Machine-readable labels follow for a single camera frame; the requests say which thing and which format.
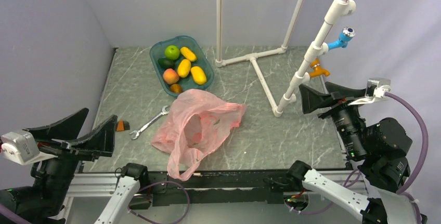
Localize small black orange tool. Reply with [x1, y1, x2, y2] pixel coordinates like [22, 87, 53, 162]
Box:
[115, 120, 131, 132]

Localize orange faucet tap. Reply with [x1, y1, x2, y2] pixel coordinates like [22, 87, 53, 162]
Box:
[309, 58, 330, 78]

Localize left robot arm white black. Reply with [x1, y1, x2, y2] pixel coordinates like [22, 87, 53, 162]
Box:
[1, 108, 150, 223]

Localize green fake apple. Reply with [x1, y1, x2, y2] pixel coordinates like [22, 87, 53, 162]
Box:
[164, 45, 180, 60]

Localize yellow fake mango front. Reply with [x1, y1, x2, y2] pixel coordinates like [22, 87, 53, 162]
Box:
[177, 59, 191, 78]

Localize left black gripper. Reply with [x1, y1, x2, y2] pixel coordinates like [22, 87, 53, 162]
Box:
[23, 107, 117, 217]

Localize aluminium extrusion frame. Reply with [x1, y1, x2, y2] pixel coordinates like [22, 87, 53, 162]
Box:
[53, 173, 120, 223]

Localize teal plastic tray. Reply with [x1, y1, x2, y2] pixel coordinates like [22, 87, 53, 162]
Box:
[150, 35, 214, 98]

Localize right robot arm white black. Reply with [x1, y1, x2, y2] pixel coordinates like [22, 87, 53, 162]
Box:
[286, 78, 429, 223]

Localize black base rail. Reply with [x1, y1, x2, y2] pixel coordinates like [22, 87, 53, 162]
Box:
[142, 169, 303, 206]

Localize silver wrench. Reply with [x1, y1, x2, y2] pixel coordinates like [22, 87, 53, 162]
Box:
[129, 106, 170, 140]

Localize white PVC pipe frame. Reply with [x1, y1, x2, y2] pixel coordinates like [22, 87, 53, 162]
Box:
[215, 0, 356, 117]

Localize fake peach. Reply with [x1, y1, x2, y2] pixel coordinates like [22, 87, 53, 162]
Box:
[162, 69, 180, 85]

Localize orange fake fruit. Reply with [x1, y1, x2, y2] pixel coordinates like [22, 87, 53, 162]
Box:
[170, 84, 183, 94]

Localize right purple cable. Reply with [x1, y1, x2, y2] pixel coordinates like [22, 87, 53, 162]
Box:
[284, 91, 430, 224]

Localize dark green fake avocado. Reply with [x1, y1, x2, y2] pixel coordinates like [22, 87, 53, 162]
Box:
[158, 58, 175, 70]

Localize pink plastic bag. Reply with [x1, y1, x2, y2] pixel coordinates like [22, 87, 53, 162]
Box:
[151, 89, 247, 181]

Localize blue faucet tap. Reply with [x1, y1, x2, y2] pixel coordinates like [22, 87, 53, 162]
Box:
[327, 27, 356, 50]

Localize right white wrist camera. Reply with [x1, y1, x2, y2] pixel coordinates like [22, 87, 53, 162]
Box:
[348, 77, 391, 106]

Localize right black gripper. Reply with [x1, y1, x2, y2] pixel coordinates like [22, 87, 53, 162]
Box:
[297, 80, 366, 156]

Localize yellow fake fruit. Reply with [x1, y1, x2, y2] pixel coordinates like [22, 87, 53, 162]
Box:
[190, 66, 207, 85]
[180, 46, 197, 62]

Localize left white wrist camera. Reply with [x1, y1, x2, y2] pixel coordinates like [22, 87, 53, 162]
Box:
[1, 130, 57, 165]

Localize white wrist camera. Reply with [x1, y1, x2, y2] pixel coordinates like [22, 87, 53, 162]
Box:
[348, 77, 391, 106]
[1, 130, 57, 165]

